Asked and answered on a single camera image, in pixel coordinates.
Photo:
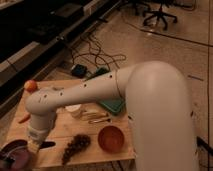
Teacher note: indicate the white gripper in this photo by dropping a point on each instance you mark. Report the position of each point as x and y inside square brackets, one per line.
[39, 133]

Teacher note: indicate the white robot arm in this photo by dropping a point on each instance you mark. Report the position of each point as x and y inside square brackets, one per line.
[158, 101]

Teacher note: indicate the orange bowl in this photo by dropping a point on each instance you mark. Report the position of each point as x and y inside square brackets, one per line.
[111, 139]

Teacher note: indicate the orange carrot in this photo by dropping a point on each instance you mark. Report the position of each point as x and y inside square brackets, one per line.
[24, 119]

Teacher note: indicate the bunch of dark grapes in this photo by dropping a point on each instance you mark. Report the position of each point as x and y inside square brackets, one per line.
[79, 143]

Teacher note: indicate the white cup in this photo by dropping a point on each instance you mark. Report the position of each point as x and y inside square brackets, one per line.
[74, 110]

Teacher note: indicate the wooden utensil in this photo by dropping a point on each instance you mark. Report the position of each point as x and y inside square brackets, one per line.
[90, 116]

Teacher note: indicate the metal fork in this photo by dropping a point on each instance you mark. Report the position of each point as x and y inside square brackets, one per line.
[99, 120]

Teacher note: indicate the orange peach fruit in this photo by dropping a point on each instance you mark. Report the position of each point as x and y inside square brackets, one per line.
[30, 85]

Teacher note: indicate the black power adapter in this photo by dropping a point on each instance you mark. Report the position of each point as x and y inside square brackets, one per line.
[79, 71]

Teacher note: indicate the dark shelf unit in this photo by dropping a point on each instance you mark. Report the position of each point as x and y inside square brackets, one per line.
[31, 32]

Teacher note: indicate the black object on floor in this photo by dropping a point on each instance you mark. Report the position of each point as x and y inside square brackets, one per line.
[202, 143]

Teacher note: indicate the black office chair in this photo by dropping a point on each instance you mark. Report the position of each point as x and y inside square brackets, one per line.
[159, 14]

